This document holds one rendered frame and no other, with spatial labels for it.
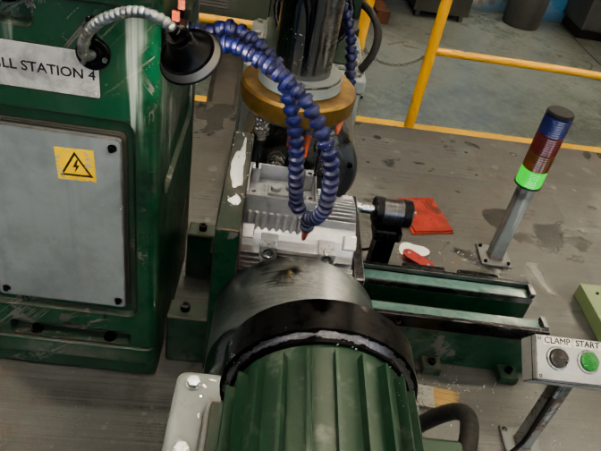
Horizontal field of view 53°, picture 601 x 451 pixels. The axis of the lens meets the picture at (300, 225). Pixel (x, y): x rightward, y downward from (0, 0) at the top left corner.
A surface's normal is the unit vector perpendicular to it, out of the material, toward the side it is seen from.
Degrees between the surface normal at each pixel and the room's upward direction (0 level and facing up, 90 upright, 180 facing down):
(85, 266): 90
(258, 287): 32
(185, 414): 0
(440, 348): 90
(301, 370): 22
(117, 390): 0
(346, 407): 4
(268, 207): 90
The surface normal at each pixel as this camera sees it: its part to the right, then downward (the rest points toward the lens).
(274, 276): -0.20, -0.77
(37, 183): -0.01, 0.62
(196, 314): 0.15, -0.77
